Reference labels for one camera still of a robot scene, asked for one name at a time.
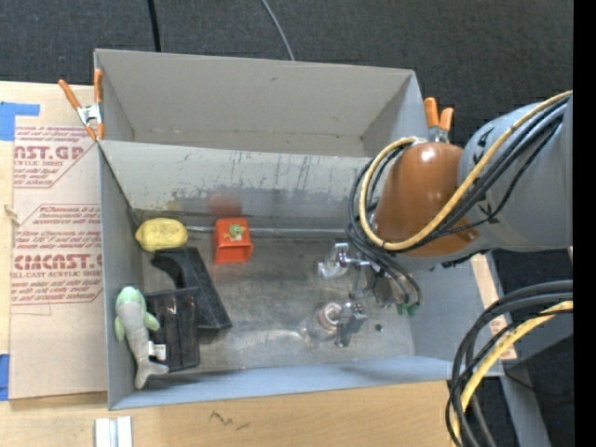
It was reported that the brown cardboard board, red print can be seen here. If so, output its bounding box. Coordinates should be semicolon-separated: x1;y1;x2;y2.
0;80;109;402

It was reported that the green and grey toy fish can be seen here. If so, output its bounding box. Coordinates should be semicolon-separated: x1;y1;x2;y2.
114;285;170;391

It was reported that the black angular plastic object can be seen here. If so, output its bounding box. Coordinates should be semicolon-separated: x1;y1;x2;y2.
149;246;234;332

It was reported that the grey metal bin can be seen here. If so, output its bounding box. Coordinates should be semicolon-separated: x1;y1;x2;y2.
92;47;507;412

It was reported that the dark brown clear container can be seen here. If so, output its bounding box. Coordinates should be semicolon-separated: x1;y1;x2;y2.
144;286;202;373

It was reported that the yellow sponge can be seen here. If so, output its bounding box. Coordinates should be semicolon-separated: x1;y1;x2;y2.
134;217;189;253

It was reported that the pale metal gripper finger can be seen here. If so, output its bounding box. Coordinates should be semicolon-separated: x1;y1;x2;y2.
334;301;370;348
318;243;351;279

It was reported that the clear glass thing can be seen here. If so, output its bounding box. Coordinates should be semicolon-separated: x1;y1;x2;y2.
297;301;346;344

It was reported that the red square cup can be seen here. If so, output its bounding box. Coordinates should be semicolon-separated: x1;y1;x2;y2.
211;217;255;265

